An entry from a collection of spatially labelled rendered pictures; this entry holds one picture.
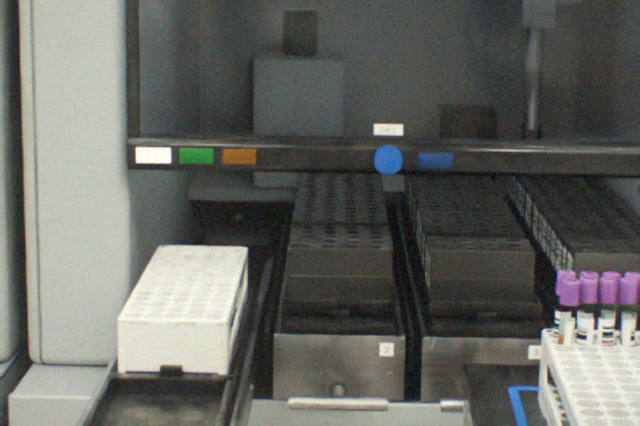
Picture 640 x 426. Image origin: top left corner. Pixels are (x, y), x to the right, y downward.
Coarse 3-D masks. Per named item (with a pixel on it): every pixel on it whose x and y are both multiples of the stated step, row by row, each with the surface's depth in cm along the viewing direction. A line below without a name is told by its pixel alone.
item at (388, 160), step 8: (376, 152) 138; (384, 152) 138; (392, 152) 138; (400, 152) 139; (376, 160) 138; (384, 160) 138; (392, 160) 138; (400, 160) 138; (376, 168) 138; (384, 168) 138; (392, 168) 138; (400, 168) 138
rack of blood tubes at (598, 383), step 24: (552, 336) 112; (552, 360) 106; (576, 360) 105; (600, 360) 106; (624, 360) 106; (552, 384) 112; (576, 384) 100; (600, 384) 100; (624, 384) 100; (552, 408) 105; (576, 408) 95; (600, 408) 95; (624, 408) 95
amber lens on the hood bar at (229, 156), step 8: (224, 152) 139; (232, 152) 139; (240, 152) 139; (248, 152) 139; (256, 152) 139; (224, 160) 139; (232, 160) 139; (240, 160) 139; (248, 160) 139; (256, 160) 139
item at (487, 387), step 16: (464, 368) 123; (480, 368) 123; (496, 368) 123; (512, 368) 123; (528, 368) 123; (464, 384) 121; (480, 384) 118; (496, 384) 118; (512, 384) 118; (528, 384) 118; (464, 400) 123; (480, 400) 114; (496, 400) 114; (512, 400) 114; (528, 400) 114; (464, 416) 124; (480, 416) 110; (496, 416) 110; (512, 416) 111; (528, 416) 111
